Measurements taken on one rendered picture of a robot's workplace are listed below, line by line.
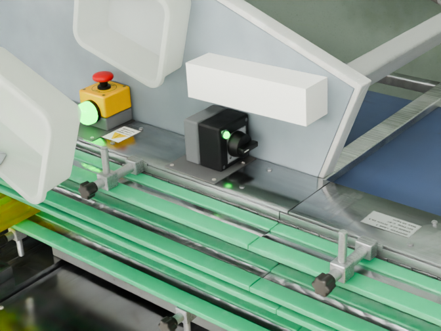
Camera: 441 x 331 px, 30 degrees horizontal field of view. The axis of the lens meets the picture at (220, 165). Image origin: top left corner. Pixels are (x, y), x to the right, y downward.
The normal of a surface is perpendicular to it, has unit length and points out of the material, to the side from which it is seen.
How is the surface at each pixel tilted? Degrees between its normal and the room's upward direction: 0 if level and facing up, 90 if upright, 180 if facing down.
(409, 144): 90
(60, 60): 0
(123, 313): 90
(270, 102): 0
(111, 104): 90
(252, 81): 0
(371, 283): 90
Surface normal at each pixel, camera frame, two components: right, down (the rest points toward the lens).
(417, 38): 0.23, -0.75
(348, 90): -0.63, 0.37
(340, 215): -0.04, -0.89
